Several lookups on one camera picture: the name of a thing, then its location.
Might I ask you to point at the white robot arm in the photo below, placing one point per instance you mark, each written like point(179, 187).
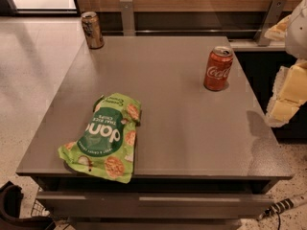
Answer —
point(296, 41)

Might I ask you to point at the gold brown soda can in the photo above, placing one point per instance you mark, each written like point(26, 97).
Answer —
point(92, 30)

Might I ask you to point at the right metal bracket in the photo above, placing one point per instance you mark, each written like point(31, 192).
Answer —
point(271, 17)

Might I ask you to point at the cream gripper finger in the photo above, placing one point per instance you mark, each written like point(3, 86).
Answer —
point(278, 32)
point(280, 112)

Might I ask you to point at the metal bracket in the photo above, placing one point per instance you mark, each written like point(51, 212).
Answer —
point(271, 17)
point(127, 16)

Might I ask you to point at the orange Coca-Cola can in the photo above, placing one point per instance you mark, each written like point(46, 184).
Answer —
point(218, 68)

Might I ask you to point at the black object with wire basket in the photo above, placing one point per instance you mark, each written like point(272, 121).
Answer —
point(10, 207)

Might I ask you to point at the left metal bracket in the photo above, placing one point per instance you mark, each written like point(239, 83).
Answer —
point(127, 16)

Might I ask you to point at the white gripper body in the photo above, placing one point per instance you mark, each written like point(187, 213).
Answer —
point(297, 35)

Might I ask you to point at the green rice chip bag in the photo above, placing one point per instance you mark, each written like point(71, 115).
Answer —
point(106, 149)

